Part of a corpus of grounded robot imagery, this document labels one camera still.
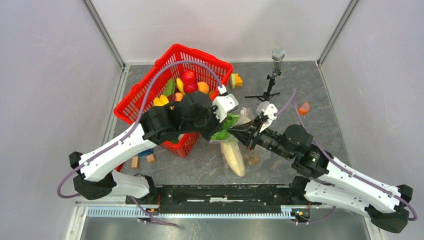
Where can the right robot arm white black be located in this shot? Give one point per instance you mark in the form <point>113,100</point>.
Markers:
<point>324,179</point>

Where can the brown longan bunch toy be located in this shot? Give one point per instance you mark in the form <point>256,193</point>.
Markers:
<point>252,159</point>

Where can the orange sweet potato toy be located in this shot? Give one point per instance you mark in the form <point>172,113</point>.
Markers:
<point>178,96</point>

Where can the clear zip top bag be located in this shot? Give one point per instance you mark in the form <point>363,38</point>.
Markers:
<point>247,112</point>

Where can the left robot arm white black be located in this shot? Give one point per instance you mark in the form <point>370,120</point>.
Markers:
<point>195,113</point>

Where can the red plastic basket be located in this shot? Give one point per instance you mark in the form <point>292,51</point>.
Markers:
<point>173,64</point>

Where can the microphone on black tripod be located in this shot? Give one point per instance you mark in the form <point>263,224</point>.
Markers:
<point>277,55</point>

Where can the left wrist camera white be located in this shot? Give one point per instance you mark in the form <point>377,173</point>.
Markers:
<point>225,103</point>

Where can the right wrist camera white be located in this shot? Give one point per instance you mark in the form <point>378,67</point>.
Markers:
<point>267,113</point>

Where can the orange peach toy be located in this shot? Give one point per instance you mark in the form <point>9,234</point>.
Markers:
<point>203,87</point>

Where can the napa cabbage toy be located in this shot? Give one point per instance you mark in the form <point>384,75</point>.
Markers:
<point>231,121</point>

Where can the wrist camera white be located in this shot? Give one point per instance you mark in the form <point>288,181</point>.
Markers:
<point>267,113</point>
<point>225,103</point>

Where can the blue toy brick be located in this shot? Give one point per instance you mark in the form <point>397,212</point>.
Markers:
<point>145,152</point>

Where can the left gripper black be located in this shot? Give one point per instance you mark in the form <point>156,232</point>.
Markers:
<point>217,126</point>

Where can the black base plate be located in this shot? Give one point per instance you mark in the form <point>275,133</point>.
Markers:
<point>223,199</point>

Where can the small red apple toy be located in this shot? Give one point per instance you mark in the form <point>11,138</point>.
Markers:
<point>190,87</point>

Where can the white long radish toy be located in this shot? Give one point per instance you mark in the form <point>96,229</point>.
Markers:
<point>232,154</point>

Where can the orange slice toy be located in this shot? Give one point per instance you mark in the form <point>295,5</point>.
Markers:
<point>304,108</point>

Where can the yellow banana bunch toy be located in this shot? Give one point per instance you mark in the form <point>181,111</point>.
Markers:
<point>160,101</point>

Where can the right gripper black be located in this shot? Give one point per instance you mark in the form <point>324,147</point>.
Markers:
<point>249,136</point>

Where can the green cucumber toy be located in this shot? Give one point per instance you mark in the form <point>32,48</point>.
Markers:
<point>169,87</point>

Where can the wooden block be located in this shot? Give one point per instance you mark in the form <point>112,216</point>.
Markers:
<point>135,162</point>
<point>151,159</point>

